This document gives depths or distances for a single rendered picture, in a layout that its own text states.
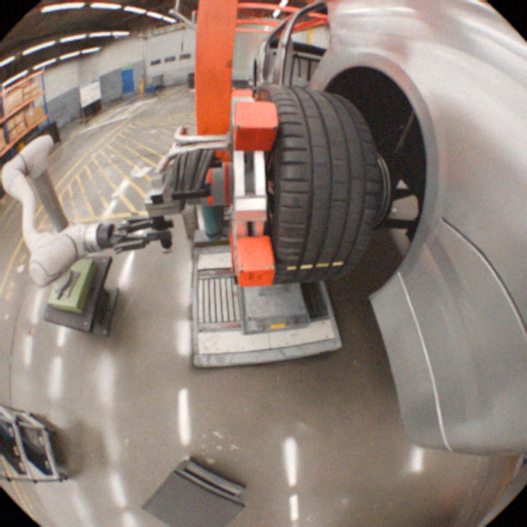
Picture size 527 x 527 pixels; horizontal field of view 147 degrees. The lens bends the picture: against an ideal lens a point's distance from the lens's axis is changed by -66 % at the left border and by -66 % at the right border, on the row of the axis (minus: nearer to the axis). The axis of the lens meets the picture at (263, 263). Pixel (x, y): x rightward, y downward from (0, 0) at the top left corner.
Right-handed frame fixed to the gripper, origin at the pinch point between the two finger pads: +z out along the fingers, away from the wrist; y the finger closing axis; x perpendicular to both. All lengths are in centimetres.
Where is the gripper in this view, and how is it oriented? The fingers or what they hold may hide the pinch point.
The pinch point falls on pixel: (161, 229)
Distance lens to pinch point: 63.2
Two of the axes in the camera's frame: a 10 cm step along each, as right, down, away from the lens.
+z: 9.9, -0.6, 1.5
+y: 1.4, 8.1, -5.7
